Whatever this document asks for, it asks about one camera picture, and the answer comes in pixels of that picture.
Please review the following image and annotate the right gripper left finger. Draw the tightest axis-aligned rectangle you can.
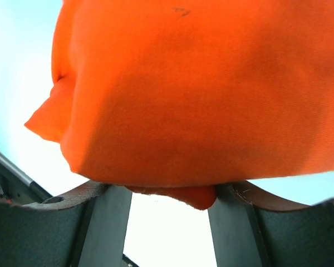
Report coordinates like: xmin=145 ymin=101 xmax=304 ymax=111
xmin=0 ymin=182 xmax=131 ymax=266

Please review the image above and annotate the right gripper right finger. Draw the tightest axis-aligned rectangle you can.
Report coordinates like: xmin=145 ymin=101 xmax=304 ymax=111
xmin=208 ymin=181 xmax=334 ymax=266

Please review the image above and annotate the orange t-shirt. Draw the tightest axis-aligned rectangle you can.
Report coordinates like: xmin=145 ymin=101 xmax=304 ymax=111
xmin=25 ymin=1 xmax=334 ymax=210

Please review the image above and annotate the aluminium frame rail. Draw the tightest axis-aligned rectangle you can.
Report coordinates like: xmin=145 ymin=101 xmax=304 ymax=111
xmin=0 ymin=153 xmax=52 ymax=203

